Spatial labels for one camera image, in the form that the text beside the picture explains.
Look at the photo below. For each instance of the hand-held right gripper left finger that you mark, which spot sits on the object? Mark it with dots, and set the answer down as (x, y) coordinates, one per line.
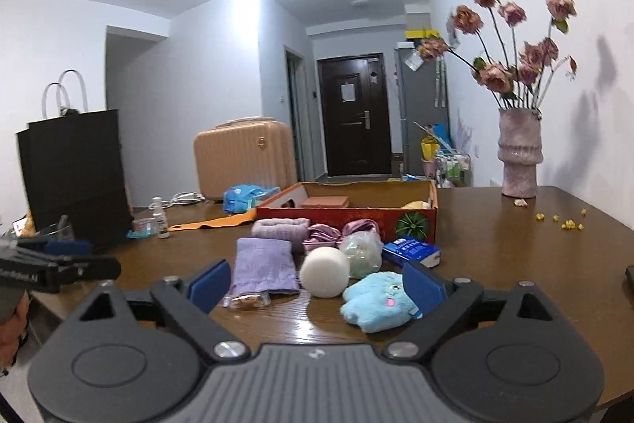
(210, 282)

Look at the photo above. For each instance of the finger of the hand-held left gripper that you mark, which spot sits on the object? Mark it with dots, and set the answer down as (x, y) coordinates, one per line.
(96, 268)
(69, 247)

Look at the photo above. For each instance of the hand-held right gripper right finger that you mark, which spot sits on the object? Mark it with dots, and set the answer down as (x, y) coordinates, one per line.
(426, 285)

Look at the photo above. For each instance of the small clear snack packet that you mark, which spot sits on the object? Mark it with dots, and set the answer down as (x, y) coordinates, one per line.
(246, 302)

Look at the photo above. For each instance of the blue plush toy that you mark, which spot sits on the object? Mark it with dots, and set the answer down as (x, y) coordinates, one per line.
(379, 301)

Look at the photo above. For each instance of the purple towel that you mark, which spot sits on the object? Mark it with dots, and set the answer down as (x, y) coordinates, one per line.
(280, 232)
(262, 267)

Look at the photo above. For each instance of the bagged mesh bath sponge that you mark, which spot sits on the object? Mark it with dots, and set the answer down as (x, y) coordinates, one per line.
(364, 254)

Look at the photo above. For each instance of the white round sponge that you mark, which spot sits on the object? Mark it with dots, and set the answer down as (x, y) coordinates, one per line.
(324, 272)

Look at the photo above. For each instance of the orange cardboard box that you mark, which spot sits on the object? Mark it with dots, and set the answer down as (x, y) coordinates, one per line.
(342, 217)

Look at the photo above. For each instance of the blue and white box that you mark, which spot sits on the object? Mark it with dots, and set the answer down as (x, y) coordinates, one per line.
(411, 252)

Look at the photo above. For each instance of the orange patterned cushion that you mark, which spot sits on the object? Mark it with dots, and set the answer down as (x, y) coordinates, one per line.
(10, 334)

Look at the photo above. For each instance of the small clear plastic container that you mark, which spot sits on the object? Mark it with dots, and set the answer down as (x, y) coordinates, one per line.
(142, 228)

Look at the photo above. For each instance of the black paper bag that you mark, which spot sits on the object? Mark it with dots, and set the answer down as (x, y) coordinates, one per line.
(74, 175)

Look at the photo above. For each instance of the small white spray bottle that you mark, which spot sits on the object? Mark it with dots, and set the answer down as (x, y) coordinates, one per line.
(160, 222)

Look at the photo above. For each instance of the yellow plush toy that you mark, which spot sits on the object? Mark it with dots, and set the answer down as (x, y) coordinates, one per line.
(416, 205)

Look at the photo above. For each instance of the white power strip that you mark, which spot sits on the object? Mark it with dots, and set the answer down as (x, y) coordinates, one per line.
(188, 198)

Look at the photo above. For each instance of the pink scrunchie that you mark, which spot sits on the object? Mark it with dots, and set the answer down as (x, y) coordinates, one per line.
(360, 228)

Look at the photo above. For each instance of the blue plastic pack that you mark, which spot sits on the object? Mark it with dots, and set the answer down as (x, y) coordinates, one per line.
(245, 197)

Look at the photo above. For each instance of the pink fabric bundle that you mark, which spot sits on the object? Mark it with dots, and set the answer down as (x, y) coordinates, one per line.
(321, 237)

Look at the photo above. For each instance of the peach ribbed suitcase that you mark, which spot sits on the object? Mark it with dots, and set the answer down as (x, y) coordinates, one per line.
(242, 160)

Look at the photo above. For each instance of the cluttered storage rack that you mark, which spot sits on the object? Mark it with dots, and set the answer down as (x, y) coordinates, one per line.
(443, 155)

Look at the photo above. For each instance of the pink flat box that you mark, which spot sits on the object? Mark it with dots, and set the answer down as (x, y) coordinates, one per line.
(324, 201)

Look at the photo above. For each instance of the scattered yellow crumbs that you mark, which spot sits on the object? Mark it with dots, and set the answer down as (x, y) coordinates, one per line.
(567, 222)

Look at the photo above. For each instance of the pink ceramic vase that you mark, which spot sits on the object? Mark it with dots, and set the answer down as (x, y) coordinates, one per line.
(520, 155)

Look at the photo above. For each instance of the grey refrigerator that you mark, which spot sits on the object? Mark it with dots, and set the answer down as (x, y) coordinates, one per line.
(421, 106)

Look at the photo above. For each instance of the dark brown door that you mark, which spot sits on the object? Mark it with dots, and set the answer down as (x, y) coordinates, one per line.
(354, 115)

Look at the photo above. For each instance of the dried pink roses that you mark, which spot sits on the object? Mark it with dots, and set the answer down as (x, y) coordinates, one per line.
(495, 73)

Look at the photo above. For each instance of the yellow box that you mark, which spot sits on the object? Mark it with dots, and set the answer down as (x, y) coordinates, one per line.
(421, 33)

